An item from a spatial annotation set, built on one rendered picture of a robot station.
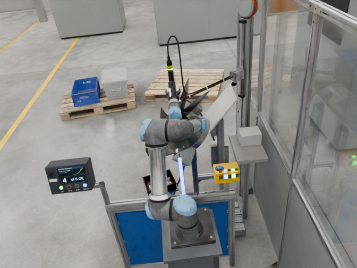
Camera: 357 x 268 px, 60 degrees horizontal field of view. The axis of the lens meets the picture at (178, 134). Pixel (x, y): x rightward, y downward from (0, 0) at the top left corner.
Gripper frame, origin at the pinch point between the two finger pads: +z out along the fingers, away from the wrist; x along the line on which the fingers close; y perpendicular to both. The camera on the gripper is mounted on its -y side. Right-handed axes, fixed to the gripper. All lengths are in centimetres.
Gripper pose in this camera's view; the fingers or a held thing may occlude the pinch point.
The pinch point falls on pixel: (172, 86)
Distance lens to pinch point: 212.5
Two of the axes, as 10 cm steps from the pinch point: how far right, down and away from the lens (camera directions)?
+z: -0.5, -5.6, 8.2
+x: 9.9, -1.1, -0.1
